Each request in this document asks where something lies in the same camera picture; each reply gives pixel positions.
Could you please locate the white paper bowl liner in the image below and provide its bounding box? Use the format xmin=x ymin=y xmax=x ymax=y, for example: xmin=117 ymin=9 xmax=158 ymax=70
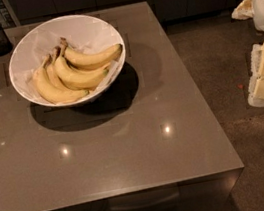
xmin=4 ymin=12 xmax=128 ymax=111

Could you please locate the white bowl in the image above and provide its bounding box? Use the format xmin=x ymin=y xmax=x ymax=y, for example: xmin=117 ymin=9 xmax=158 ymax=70
xmin=0 ymin=5 xmax=135 ymax=118

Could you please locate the thin yellow banana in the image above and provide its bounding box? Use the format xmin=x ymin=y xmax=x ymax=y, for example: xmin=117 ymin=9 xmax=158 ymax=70
xmin=46 ymin=62 xmax=68 ymax=91

